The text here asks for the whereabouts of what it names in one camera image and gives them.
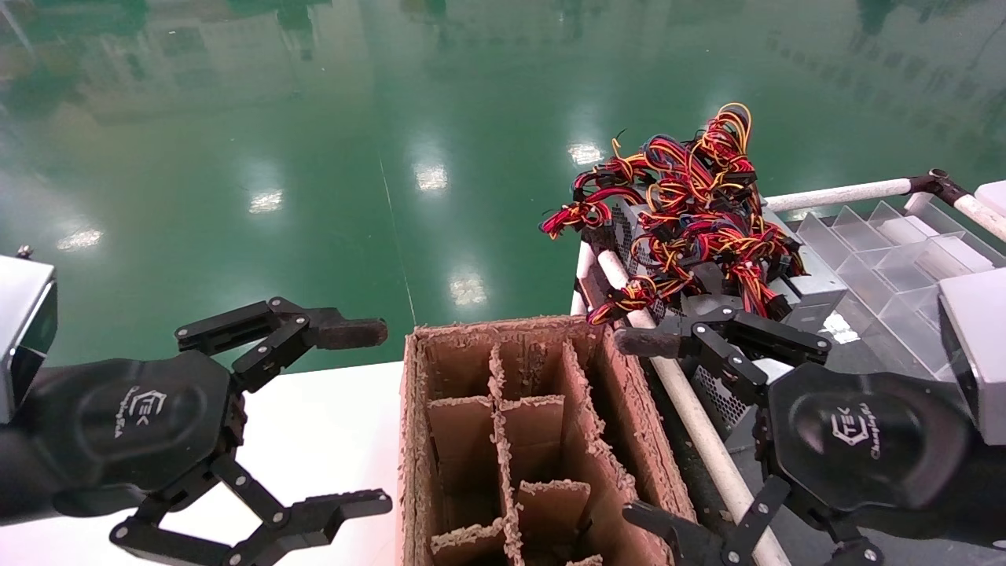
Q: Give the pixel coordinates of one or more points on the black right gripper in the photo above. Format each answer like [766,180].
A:
[864,440]

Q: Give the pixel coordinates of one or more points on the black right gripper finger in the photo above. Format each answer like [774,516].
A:
[652,343]

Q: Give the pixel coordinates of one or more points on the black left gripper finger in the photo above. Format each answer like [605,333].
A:
[346,332]

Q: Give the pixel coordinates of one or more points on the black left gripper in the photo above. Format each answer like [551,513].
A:
[134,424]

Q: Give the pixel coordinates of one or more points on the worn cardboard box with dividers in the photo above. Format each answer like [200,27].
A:
[464,440]

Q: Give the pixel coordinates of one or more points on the clear acrylic divider tray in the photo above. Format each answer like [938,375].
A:
[888,259]

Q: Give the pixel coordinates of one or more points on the white pipe rack frame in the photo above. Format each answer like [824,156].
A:
[833,194]

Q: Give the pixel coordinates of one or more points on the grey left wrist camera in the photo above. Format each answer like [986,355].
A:
[23,330]

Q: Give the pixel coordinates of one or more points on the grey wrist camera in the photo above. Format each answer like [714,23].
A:
[23,330]
[978,354]

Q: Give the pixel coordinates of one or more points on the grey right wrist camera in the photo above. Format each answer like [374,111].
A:
[978,354]

